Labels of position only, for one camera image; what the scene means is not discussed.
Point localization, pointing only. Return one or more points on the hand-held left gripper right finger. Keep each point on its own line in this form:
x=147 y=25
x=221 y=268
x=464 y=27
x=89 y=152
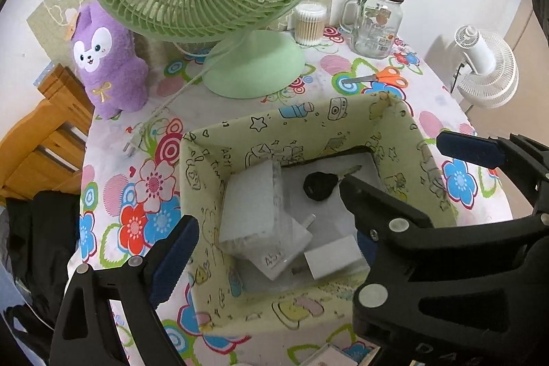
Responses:
x=364 y=248

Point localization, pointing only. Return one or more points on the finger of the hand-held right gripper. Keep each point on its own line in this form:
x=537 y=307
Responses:
x=467 y=147
x=386 y=216

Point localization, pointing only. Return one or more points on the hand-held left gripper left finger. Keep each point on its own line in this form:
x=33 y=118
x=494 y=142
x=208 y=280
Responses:
x=171 y=263

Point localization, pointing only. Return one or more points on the small white block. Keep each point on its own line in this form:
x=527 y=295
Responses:
x=334 y=259

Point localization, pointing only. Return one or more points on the black car key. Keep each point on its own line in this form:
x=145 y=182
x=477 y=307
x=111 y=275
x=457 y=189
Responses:
x=317 y=183

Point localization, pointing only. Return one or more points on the white charger adapter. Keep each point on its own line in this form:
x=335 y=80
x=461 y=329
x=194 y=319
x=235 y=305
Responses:
x=274 y=263

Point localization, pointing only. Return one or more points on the white square plastic case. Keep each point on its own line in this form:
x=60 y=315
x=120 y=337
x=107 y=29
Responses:
x=248 y=211

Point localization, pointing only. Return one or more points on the yellow cartoon patterned box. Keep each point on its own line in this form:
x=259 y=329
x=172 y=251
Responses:
x=257 y=306

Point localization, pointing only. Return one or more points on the floral tablecloth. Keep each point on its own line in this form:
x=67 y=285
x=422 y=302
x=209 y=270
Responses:
x=128 y=186

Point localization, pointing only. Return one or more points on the white clip fan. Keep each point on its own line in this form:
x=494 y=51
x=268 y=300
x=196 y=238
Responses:
x=489 y=61

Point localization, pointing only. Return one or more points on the black clothing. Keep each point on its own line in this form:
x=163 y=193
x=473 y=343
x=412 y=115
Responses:
x=38 y=237

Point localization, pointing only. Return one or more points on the glass mug jar green lid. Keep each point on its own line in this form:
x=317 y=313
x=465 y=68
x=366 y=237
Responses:
x=375 y=27

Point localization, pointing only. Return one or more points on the wooden chair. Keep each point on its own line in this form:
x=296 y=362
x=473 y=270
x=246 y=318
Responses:
x=43 y=134

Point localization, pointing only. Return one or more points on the purple plush toy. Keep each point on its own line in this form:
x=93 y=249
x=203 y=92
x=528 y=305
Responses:
x=116 y=83

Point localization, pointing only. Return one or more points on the cotton swab container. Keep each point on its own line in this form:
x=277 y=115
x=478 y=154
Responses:
x=309 y=27

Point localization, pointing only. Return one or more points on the blue patterned card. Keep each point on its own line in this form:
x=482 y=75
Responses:
x=43 y=75

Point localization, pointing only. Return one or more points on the beige cartoon printed board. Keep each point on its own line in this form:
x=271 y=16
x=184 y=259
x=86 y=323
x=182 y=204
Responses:
x=55 y=1

